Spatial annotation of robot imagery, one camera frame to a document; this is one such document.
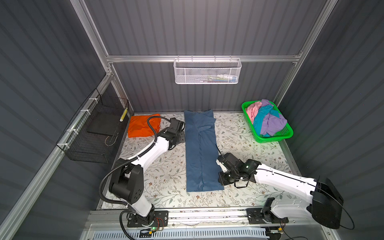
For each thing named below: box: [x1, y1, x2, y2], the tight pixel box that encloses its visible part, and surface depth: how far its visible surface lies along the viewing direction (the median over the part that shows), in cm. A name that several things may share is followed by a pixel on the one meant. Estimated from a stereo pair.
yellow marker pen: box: [119, 107, 128, 122], surface depth 83 cm
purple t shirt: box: [261, 99, 288, 137], surface depth 106 cm
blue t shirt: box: [184, 109, 224, 192], surface depth 100 cm
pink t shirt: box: [246, 101, 262, 124], surface depth 109 cm
